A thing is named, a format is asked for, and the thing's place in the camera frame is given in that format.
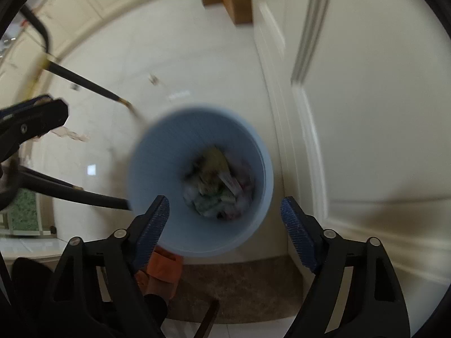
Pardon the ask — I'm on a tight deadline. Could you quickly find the blue plastic bin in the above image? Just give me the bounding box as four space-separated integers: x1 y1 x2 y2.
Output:
127 105 275 258

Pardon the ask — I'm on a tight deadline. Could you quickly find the brown door mat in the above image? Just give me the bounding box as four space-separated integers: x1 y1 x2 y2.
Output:
165 255 311 324

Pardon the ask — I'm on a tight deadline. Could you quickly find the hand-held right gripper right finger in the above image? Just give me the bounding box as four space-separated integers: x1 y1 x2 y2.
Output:
281 196 411 338

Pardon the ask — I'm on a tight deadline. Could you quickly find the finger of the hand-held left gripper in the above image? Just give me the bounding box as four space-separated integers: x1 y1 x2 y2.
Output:
0 94 53 118
0 99 69 164

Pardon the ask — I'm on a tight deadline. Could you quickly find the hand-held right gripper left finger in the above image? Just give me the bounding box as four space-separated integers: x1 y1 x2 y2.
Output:
47 195 170 338

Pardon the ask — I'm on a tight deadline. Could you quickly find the green patterned panel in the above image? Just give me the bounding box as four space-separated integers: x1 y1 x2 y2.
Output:
7 187 39 235

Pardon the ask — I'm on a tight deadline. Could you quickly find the orange slipper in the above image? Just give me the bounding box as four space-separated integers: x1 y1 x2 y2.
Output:
136 246 184 301

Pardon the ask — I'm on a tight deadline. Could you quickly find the cream door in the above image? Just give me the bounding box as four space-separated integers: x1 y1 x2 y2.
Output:
248 0 451 282

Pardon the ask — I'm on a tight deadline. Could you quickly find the heap of wrappers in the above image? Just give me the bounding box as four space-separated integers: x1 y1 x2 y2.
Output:
181 146 256 221

